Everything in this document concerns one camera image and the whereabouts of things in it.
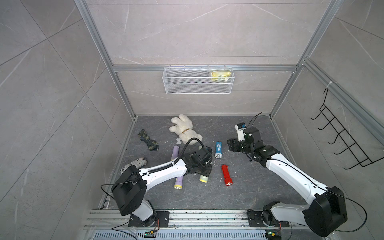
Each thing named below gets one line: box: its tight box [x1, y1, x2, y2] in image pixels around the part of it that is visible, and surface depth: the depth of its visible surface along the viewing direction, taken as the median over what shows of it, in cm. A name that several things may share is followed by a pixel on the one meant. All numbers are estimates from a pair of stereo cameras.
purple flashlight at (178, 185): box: [174, 176, 184, 190], surface depth 85 cm
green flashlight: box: [199, 175, 209, 183], surface depth 80 cm
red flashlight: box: [221, 164, 233, 186], surface depth 88 cm
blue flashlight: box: [215, 141, 223, 159], surface depth 98 cm
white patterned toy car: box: [120, 157, 148, 174], surface depth 92 cm
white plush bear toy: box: [169, 114, 203, 145], surface depth 104 cm
